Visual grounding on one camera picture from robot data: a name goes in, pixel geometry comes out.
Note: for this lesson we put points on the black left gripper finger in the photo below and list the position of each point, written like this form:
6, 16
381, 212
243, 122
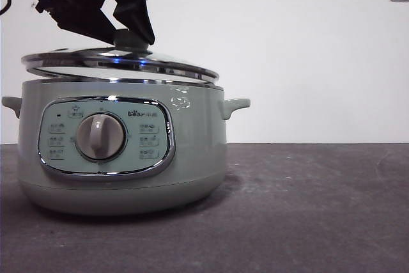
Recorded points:
83, 17
137, 14

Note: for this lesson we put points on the glass lid with green knob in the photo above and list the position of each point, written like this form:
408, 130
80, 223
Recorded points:
128, 62

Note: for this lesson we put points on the pale green electric cooking pot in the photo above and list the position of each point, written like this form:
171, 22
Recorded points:
198, 145

